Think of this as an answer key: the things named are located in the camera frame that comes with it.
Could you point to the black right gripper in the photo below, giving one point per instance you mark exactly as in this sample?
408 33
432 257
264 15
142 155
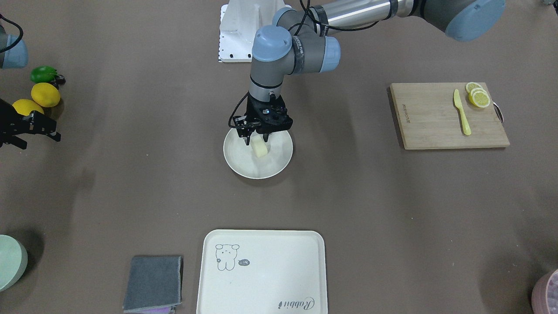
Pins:
9 123

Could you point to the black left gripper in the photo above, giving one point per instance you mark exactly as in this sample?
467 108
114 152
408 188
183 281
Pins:
253 109

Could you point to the white steamed bun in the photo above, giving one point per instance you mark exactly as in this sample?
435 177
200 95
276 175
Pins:
258 146

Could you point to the cream round plate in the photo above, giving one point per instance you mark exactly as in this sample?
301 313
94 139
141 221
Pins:
242 160

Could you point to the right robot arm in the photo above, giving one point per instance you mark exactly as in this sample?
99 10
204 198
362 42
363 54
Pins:
14 55

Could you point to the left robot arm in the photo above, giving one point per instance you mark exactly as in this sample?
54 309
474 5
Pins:
303 41

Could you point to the cream rabbit serving tray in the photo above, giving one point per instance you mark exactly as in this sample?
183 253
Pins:
263 272

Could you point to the lower yellow lemon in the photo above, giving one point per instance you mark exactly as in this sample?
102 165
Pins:
26 106

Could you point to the yellow lemon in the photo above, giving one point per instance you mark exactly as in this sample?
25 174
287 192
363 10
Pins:
26 106
45 95

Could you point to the upper yellow lemon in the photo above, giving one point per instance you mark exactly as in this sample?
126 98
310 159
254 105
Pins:
45 95

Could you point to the dark cherries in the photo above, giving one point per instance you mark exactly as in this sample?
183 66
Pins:
58 80

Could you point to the green lime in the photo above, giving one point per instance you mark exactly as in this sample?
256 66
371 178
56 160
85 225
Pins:
43 74

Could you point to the pale green bowl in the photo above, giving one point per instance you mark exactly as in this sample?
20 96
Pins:
13 261

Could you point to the folded grey cloth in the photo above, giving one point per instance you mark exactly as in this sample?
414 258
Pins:
154 284

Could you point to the bamboo cutting board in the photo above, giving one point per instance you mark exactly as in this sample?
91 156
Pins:
428 118

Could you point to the yellow plastic knife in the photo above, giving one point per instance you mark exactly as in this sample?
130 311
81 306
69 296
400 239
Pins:
457 102

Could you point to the lemon slices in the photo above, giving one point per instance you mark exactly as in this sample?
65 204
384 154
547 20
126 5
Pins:
477 95

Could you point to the pink bowl with ice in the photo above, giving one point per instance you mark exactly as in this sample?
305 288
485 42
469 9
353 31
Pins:
544 297

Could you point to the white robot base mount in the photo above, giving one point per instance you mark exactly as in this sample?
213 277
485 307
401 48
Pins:
239 21

